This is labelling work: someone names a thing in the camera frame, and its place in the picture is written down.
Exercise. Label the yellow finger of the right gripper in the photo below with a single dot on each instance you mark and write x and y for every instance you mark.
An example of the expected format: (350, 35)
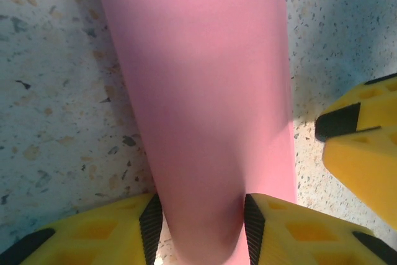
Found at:
(366, 168)
(372, 106)

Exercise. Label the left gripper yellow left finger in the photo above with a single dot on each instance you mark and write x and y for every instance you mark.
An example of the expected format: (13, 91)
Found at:
(93, 240)

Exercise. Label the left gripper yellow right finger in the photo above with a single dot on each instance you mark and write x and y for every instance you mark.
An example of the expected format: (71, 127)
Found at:
(310, 240)

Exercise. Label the pink paper sheet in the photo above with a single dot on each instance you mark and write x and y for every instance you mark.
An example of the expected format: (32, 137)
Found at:
(198, 91)

